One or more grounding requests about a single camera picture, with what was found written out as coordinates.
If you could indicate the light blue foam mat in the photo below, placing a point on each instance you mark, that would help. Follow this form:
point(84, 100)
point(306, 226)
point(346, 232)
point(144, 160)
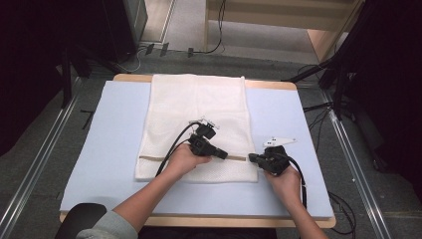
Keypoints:
point(109, 132)

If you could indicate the person's right hand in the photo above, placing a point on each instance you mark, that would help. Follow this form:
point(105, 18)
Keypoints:
point(285, 186)

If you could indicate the white towel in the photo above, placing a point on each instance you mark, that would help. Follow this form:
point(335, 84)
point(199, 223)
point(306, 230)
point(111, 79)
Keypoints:
point(199, 96)

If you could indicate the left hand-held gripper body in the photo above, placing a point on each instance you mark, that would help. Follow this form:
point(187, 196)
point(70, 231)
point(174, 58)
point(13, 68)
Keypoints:
point(200, 144)

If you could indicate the black curtain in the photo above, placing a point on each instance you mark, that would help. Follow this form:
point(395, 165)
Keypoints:
point(26, 66)
point(391, 83)

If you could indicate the black chair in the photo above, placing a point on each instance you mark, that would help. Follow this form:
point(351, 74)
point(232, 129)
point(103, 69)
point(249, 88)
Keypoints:
point(81, 219)

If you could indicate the metal floor rail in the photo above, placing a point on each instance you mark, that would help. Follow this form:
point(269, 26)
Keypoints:
point(358, 166)
point(40, 149)

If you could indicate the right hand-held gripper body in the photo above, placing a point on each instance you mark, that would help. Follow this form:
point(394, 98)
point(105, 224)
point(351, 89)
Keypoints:
point(275, 159)

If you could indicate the grey sleeve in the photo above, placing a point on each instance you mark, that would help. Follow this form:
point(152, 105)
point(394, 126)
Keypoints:
point(109, 229)

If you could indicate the black metal stand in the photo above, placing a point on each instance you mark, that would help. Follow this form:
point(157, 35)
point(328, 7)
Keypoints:
point(66, 79)
point(338, 86)

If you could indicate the dark cabinet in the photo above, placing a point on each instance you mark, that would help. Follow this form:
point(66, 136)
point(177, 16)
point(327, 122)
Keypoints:
point(129, 26)

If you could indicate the wooden platform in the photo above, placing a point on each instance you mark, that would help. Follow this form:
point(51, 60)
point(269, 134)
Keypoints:
point(282, 16)

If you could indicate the person's left hand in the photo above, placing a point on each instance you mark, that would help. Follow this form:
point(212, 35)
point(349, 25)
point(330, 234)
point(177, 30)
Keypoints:
point(182, 162)

